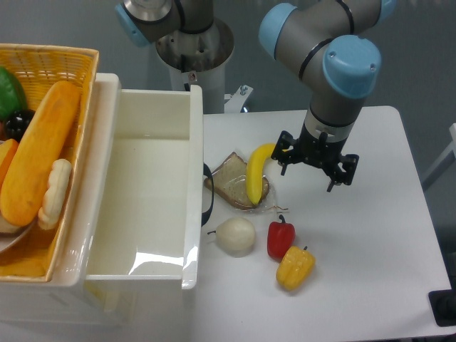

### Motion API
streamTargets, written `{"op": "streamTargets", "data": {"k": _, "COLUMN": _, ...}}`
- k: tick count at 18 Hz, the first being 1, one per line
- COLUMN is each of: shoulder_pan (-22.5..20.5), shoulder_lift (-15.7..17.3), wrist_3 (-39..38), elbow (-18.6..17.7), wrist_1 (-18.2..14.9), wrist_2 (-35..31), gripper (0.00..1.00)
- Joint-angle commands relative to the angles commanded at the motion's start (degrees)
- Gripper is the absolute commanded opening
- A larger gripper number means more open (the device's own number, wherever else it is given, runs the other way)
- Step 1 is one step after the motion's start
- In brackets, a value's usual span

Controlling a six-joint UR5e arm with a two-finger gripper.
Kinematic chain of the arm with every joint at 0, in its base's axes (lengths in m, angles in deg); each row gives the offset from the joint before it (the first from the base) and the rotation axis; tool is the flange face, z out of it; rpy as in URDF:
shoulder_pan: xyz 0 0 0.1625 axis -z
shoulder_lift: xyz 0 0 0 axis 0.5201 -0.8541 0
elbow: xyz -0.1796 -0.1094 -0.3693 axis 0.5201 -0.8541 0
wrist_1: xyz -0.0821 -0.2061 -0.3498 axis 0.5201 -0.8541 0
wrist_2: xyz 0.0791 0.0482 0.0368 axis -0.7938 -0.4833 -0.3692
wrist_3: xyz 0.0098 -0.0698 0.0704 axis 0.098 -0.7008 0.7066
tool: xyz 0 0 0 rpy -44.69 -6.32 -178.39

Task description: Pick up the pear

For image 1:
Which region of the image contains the green vegetable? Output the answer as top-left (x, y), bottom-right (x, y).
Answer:
top-left (0, 66), bottom-right (28, 122)

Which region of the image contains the white pear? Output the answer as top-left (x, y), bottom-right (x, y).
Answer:
top-left (207, 217), bottom-right (256, 257)

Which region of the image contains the black drawer handle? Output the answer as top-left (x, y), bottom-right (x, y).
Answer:
top-left (201, 162), bottom-right (216, 227)

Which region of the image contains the yellow banana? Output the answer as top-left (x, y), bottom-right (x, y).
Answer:
top-left (246, 142), bottom-right (276, 205)

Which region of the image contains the yellow bell pepper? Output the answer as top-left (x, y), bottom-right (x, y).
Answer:
top-left (276, 246), bottom-right (316, 291)

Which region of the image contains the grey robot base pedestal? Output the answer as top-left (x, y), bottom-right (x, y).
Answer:
top-left (155, 18), bottom-right (234, 114)

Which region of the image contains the red bell pepper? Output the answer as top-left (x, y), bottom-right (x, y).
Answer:
top-left (266, 214), bottom-right (296, 259)

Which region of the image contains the black device at edge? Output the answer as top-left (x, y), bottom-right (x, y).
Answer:
top-left (428, 289), bottom-right (455, 327)

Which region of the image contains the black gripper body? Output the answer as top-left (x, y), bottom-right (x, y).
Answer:
top-left (299, 116), bottom-right (351, 167)

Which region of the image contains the black berry cluster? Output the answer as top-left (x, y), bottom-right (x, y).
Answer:
top-left (4, 109), bottom-right (35, 143)

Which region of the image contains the brown bread slice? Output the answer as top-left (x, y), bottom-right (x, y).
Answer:
top-left (203, 152), bottom-right (271, 211)

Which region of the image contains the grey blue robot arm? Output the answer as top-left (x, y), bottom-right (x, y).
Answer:
top-left (115, 1), bottom-right (396, 186)

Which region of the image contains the cream braided pastry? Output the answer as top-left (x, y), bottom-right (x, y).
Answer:
top-left (38, 159), bottom-right (72, 230)

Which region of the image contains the yellow wicker basket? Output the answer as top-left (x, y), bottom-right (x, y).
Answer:
top-left (1, 43), bottom-right (99, 284)

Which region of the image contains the white plate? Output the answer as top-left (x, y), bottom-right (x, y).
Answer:
top-left (1, 217), bottom-right (36, 253)

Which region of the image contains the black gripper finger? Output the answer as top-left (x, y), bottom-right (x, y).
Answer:
top-left (271, 130), bottom-right (299, 176)
top-left (326, 154), bottom-right (359, 192)

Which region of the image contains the white plastic drawer bin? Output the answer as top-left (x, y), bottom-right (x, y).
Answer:
top-left (61, 73), bottom-right (203, 290)

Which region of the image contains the white frame at right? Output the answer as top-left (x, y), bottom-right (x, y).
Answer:
top-left (421, 123), bottom-right (455, 192)

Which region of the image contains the orange baguette loaf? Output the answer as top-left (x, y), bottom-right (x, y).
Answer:
top-left (1, 81), bottom-right (81, 234)

